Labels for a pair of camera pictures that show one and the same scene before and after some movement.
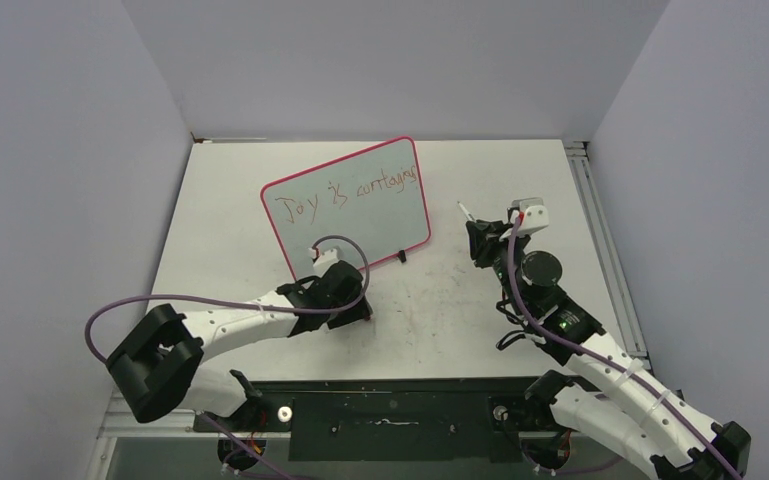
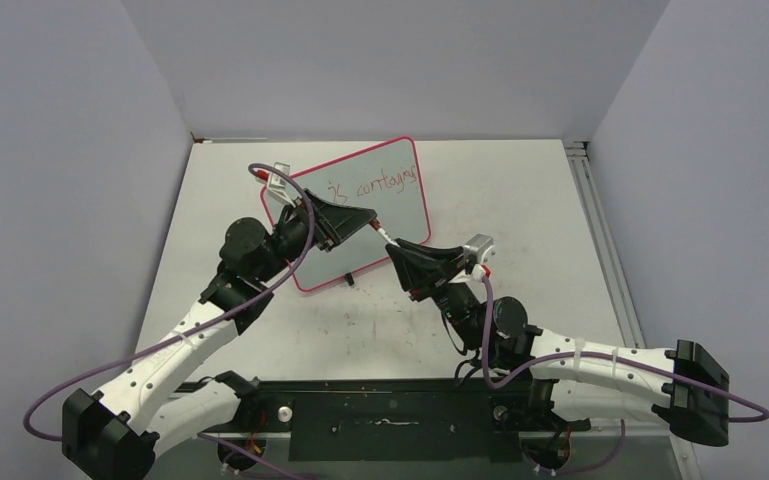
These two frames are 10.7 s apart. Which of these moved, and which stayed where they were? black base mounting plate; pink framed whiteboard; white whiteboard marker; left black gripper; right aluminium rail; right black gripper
Moved: right black gripper; left black gripper; white whiteboard marker
Stayed: right aluminium rail; pink framed whiteboard; black base mounting plate
